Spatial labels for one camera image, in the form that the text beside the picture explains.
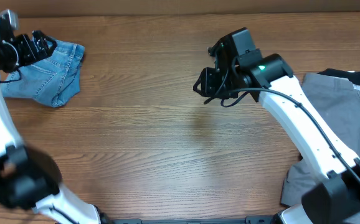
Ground light blue denim jeans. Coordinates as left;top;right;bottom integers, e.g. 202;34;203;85
1;40;85;108

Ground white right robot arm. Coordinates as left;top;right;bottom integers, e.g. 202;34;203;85
194;42;360;223

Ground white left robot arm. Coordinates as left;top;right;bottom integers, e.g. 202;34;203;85
0;30;103;223

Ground grey folded garment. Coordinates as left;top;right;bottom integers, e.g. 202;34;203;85
280;73;360;223

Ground brown cardboard back panel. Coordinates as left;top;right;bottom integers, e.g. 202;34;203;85
0;0;360;17

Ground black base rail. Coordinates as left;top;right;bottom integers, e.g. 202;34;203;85
112;215;275;224

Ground black folded garment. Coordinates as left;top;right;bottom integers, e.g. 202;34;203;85
319;68;360;85

